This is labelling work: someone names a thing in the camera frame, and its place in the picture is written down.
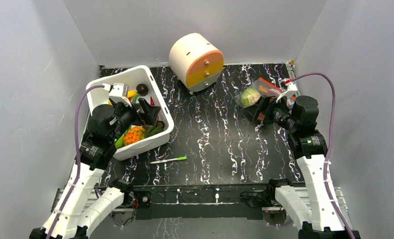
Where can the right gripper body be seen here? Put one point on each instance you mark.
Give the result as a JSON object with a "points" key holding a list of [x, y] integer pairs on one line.
{"points": [[267, 109]]}

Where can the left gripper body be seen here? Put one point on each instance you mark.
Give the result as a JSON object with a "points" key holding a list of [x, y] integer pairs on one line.
{"points": [[128, 116]]}

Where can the green toy cabbage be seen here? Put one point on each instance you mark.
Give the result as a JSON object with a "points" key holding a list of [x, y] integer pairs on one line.
{"points": [[249, 97]]}

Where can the orange toy ginger root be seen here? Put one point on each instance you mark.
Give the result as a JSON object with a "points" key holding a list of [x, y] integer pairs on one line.
{"points": [[263, 89]]}

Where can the clear zip top bag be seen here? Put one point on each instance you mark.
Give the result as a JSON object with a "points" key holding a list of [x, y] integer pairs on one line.
{"points": [[273, 92]]}

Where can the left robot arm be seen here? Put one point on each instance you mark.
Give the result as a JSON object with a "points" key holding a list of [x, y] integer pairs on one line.
{"points": [[70, 218]]}

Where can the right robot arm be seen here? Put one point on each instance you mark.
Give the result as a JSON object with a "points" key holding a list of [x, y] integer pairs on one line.
{"points": [[322, 218]]}

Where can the toy pineapple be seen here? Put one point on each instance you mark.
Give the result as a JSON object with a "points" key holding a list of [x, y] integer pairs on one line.
{"points": [[138, 133]]}

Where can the yellow toy banana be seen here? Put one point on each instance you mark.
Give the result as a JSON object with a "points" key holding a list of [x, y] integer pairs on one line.
{"points": [[131, 94]]}

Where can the dark round toy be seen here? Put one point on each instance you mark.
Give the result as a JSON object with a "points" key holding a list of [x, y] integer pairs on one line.
{"points": [[142, 89]]}

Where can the green toy lime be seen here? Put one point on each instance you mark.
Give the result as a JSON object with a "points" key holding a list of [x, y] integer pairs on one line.
{"points": [[119, 143]]}

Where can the white plastic bin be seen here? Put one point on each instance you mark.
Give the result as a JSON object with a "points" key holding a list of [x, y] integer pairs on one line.
{"points": [[112, 114]]}

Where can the round mini drawer cabinet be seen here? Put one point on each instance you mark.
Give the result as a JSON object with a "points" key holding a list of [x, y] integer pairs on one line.
{"points": [[196, 62]]}

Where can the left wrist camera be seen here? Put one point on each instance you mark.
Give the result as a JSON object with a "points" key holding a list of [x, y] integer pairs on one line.
{"points": [[119, 93]]}

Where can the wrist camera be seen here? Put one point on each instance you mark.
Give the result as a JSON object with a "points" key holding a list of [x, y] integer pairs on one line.
{"points": [[119, 93], [291, 90]]}

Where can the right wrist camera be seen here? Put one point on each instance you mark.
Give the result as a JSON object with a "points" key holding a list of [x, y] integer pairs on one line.
{"points": [[291, 90]]}

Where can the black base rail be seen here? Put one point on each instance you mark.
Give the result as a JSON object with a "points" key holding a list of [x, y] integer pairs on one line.
{"points": [[202, 201]]}

